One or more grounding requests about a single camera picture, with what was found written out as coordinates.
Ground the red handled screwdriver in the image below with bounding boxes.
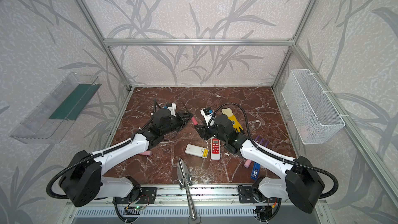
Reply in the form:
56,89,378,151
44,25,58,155
185,106,199,125

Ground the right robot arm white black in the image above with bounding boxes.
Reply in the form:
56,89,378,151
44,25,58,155
195,109,339,214

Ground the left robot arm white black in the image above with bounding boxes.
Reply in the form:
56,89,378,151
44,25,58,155
46,106,193,207

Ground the red white remote control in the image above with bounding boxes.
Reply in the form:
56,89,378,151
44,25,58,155
210,138,221,160

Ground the yellow work glove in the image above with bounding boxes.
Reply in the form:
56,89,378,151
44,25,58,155
222,108,244,133

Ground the pink cylinder left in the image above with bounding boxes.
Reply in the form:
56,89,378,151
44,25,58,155
140,150,152,156

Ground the pink cylinder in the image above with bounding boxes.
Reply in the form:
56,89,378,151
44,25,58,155
244,160,252,168
140,150,152,156

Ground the purple plastic comb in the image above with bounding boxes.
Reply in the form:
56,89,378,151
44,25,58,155
255,135,269,147

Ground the pink cylinder right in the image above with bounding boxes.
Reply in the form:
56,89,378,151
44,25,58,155
244,160,252,168

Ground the blue lighter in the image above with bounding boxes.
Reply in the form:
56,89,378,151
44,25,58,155
251,162,261,180

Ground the metal camera pole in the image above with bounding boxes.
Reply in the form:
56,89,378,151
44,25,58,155
177,158,198,221

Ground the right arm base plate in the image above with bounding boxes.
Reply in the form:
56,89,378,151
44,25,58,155
237,185,280,205

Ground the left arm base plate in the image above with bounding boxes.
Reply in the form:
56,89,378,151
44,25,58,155
131,187,157,204

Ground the white wire basket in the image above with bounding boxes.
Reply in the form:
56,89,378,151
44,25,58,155
282,69,345,145

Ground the clear plastic wall shelf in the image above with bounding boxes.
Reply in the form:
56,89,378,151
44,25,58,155
9,72,101,144

